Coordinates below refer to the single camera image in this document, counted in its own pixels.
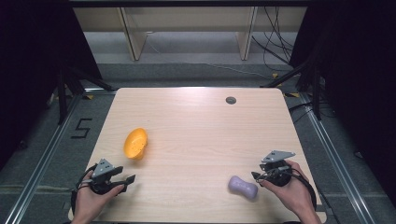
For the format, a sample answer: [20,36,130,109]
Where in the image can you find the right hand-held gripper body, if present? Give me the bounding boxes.
[259,149,297,188]

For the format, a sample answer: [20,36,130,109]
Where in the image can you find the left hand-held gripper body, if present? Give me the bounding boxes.
[89,158,117,196]

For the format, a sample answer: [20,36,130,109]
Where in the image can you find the purple soap bar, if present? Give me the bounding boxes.
[227,175,260,201]

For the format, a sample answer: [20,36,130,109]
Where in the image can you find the orange soap dish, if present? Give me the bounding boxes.
[122,127,149,161]

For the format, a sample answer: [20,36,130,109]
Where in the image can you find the person's right hand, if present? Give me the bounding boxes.
[260,159,316,219]

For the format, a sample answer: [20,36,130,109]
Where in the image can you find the person's left hand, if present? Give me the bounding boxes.
[72,182,126,224]

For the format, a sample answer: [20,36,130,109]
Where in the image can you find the black metal stand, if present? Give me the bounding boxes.
[261,55,325,121]
[56,65,116,126]

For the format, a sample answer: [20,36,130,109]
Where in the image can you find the black curtain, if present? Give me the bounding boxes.
[289,0,396,199]
[0,0,104,171]

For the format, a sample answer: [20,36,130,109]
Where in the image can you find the white desk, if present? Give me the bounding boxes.
[72,6,308,63]

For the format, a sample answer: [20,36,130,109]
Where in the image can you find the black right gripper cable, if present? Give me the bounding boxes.
[289,172,318,211]

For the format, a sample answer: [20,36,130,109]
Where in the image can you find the aluminium floor rail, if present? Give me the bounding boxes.
[299,92,378,224]
[2,91,84,224]

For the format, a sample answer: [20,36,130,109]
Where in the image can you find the black floor cable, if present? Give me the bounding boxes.
[287,101,314,124]

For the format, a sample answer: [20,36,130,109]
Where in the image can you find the bundle of black cables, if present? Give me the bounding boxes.
[251,6,295,73]

